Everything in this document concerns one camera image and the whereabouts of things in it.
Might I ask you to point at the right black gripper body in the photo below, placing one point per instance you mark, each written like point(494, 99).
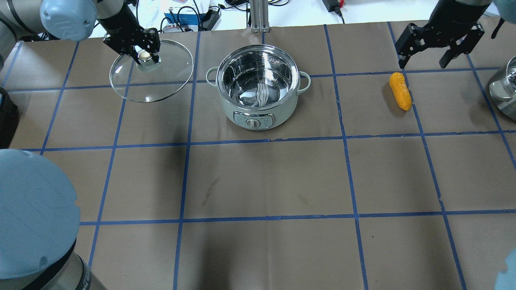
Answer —
point(452, 17)

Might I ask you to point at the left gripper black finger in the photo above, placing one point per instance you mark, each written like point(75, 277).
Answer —
point(135, 56)
point(155, 57)

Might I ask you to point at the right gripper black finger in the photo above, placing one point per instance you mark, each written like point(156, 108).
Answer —
point(448, 56)
point(403, 60)

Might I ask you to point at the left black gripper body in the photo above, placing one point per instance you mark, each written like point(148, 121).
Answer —
point(119, 23)

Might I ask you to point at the glass pot lid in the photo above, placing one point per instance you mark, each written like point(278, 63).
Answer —
point(148, 82)

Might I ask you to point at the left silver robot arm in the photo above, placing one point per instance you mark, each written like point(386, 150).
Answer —
point(39, 216)

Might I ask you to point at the yellow toy corn cob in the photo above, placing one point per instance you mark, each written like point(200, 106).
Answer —
point(400, 90)

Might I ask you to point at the pale green electric pot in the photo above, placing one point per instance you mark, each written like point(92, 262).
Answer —
point(259, 86)

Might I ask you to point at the blue and white box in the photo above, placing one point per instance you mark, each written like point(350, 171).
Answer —
point(187, 20)

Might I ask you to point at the black power adapter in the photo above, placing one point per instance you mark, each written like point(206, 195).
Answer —
point(333, 5)

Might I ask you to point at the dark object at table edge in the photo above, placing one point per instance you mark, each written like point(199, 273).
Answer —
point(9, 119)

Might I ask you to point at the aluminium frame post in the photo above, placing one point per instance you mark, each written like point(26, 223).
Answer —
point(259, 16)

